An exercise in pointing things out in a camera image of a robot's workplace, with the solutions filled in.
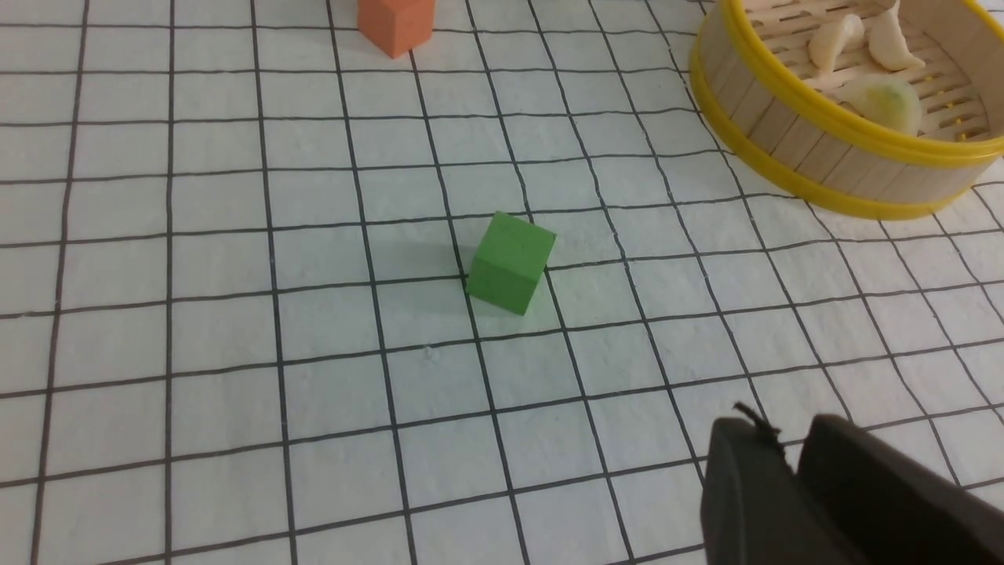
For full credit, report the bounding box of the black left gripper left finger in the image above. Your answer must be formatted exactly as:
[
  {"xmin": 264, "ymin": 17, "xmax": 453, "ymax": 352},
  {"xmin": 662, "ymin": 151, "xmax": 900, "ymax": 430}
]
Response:
[{"xmin": 700, "ymin": 402, "xmax": 856, "ymax": 564}]

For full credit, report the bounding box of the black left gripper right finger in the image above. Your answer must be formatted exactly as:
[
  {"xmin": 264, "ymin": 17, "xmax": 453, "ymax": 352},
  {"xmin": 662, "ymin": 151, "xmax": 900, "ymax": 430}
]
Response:
[{"xmin": 798, "ymin": 414, "xmax": 1003, "ymax": 564}]

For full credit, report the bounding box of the white green-tinted dumpling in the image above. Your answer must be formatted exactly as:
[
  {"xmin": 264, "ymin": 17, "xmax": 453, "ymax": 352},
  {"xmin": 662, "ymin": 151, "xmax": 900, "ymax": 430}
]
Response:
[{"xmin": 833, "ymin": 74, "xmax": 924, "ymax": 137}]

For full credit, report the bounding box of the bamboo steamer tray yellow rim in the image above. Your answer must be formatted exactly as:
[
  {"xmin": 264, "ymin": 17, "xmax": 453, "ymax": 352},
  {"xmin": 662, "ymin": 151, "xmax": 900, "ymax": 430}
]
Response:
[{"xmin": 689, "ymin": 1, "xmax": 1003, "ymax": 221}]

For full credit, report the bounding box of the green cube block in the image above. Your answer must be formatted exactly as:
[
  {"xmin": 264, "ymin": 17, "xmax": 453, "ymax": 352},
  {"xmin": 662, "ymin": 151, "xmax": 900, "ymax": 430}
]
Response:
[{"xmin": 465, "ymin": 212, "xmax": 557, "ymax": 315}]

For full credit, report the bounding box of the white black grid tablecloth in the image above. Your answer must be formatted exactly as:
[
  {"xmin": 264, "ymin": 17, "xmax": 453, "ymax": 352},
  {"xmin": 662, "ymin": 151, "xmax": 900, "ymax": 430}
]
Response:
[{"xmin": 1, "ymin": 1, "xmax": 1002, "ymax": 564}]

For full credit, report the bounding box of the orange cube block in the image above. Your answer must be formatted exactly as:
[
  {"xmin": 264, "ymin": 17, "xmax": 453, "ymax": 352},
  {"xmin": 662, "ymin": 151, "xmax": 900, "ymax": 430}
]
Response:
[{"xmin": 356, "ymin": 0, "xmax": 436, "ymax": 60}]

